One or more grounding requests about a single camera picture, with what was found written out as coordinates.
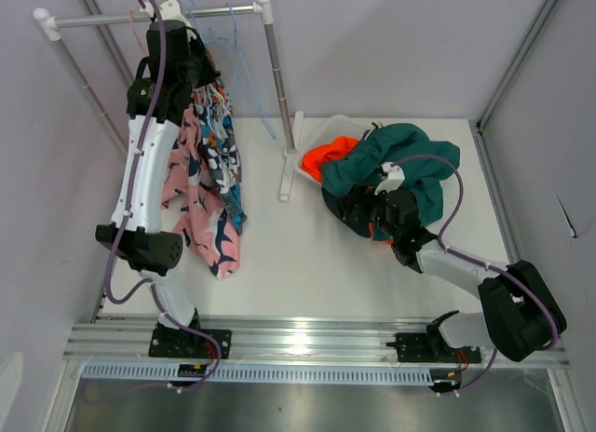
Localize teal shorts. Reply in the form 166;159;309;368
320;123;461;227

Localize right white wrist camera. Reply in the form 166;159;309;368
374;162;405;196

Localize white slotted cable duct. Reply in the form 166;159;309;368
81;361;434;386

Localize pink wire hanger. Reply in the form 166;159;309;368
129;10;148;56

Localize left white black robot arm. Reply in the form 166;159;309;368
95;20;223;360

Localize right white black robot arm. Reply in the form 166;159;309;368
324;186;567;362

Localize metal clothes rack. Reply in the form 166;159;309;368
33;0;304;202

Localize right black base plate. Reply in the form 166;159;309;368
386;332;482;364

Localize blue wire hanger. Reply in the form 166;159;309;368
191;14;249;99
227;4;277;140

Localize pink patterned shorts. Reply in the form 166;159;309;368
161;105;240;280

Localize black shorts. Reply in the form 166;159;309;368
321;188;373;238

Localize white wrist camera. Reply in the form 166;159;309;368
374;162;405;196
158;0;192;27

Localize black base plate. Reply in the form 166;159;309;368
148;324;232;359
386;332;482;364

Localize blue patterned shorts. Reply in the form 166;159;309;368
193;76;247;235

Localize white plastic basket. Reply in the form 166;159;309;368
294;115;371;184

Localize orange shorts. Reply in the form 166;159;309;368
300;136;359;183

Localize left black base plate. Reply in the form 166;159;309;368
148;324;232;359

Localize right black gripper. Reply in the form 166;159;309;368
332;183;400;242

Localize aluminium mounting rail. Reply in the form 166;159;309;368
62;316;572;371

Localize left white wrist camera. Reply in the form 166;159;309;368
158;0;192;27

